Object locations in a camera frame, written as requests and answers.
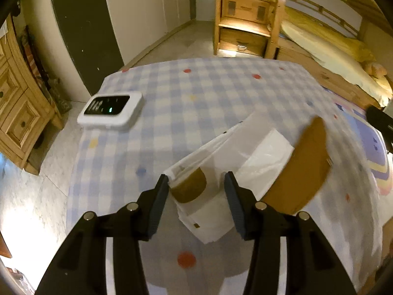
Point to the white electronic device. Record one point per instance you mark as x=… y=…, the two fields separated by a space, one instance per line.
x=110 y=110

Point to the wooden bunk bed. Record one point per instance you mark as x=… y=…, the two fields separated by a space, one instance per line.
x=331 y=76

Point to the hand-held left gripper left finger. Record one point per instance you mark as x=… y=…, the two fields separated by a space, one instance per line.
x=161 y=193

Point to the small brown paper piece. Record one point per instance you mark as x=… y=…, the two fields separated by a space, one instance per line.
x=190 y=187

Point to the blue checked blanket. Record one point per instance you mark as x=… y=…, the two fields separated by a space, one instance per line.
x=184 y=98

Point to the wooden cabinet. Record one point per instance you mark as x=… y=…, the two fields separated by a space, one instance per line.
x=18 y=113

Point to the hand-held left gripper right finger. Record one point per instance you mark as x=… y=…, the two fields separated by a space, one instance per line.
x=233 y=196

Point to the wooden staircase with drawers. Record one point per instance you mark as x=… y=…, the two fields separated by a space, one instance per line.
x=245 y=12

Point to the dark wall panel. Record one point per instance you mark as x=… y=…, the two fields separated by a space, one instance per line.
x=83 y=30

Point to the plush toy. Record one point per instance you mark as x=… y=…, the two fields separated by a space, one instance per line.
x=376 y=70

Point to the white plastic bag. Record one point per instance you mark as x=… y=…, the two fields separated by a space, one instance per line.
x=215 y=159

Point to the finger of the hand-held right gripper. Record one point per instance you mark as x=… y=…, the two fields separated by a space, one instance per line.
x=380 y=116

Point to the yellow mattress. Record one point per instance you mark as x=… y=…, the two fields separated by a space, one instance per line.
x=331 y=43

